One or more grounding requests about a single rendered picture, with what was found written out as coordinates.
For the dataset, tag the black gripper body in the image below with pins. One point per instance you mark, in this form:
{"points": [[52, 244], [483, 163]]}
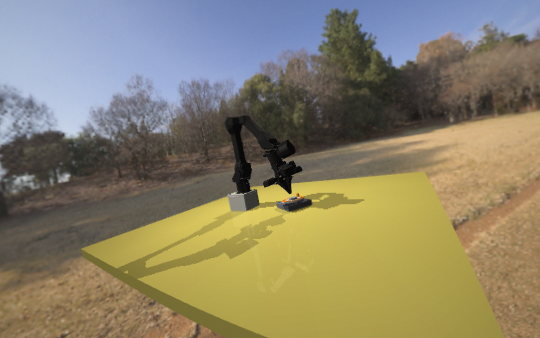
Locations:
{"points": [[277, 178]]}

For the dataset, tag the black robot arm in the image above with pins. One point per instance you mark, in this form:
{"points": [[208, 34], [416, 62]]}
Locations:
{"points": [[266, 141]]}

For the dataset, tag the orange round plate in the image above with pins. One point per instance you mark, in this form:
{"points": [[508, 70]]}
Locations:
{"points": [[299, 198]]}

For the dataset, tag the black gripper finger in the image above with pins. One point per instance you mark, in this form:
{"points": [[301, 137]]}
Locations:
{"points": [[284, 186], [288, 182]]}

